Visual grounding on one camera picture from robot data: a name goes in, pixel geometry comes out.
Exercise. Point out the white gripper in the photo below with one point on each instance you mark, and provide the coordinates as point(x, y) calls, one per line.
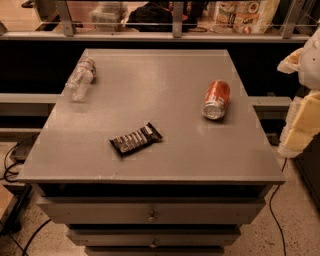
point(311, 65)

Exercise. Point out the red coke can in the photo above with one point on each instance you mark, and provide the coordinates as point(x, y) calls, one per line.
point(216, 100)

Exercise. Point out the clear plastic water bottle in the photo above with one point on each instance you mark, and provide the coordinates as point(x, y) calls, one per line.
point(81, 78)

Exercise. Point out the grey metal railing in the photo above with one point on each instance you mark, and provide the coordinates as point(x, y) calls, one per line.
point(294, 21)

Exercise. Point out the printed snack bag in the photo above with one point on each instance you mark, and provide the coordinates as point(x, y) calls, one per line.
point(244, 17)

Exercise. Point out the grey drawer cabinet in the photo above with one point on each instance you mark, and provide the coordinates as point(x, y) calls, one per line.
point(198, 159)

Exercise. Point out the black snack bar wrapper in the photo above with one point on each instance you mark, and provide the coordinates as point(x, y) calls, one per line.
point(137, 140)

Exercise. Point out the black bag behind glass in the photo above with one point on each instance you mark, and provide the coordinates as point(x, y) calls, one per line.
point(156, 16)

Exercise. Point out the clear plastic container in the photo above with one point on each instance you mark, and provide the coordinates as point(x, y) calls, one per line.
point(108, 16)

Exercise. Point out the drawer with knob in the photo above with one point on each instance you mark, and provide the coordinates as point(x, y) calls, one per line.
point(104, 211)
point(153, 238)

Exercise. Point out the top drawer with knob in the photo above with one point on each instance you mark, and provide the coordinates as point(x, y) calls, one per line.
point(104, 211)

